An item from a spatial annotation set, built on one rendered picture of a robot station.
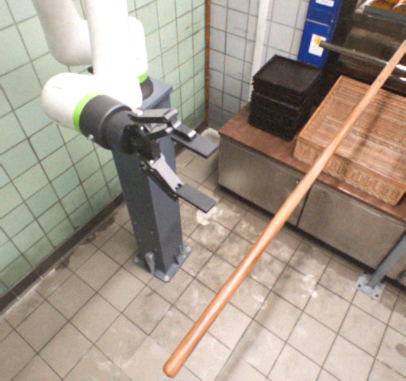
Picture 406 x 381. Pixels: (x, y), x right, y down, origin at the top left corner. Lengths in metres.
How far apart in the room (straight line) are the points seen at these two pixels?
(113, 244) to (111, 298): 0.35
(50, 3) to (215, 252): 1.62
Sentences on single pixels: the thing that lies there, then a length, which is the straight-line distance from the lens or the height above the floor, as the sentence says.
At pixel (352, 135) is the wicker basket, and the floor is 0.59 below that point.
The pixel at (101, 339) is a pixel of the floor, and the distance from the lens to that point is 2.06.
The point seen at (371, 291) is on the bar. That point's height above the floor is 0.01.
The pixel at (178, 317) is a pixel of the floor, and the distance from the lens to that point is 2.02.
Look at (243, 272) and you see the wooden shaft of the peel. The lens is 0.82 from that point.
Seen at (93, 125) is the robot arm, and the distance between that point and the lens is 0.65.
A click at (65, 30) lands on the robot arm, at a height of 1.46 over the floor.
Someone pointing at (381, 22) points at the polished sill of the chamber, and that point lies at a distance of 2.00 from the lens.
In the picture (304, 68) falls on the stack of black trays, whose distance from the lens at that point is 2.04.
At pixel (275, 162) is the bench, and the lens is 1.94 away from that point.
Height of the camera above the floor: 1.91
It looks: 48 degrees down
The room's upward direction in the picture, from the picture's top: straight up
